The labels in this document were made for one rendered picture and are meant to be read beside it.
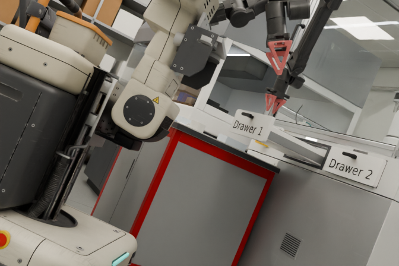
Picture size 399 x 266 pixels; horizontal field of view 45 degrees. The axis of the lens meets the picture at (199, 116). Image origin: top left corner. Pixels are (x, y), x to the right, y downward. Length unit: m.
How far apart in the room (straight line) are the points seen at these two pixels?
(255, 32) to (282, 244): 1.36
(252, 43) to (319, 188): 1.18
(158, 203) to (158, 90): 0.69
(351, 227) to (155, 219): 0.80
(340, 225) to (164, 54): 0.95
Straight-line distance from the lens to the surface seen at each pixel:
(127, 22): 5.71
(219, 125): 2.92
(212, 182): 2.18
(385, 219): 1.87
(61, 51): 1.49
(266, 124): 1.98
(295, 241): 2.14
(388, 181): 1.91
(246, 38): 2.97
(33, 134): 1.49
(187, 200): 2.15
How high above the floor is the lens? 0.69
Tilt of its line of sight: 4 degrees up
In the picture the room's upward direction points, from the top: 23 degrees clockwise
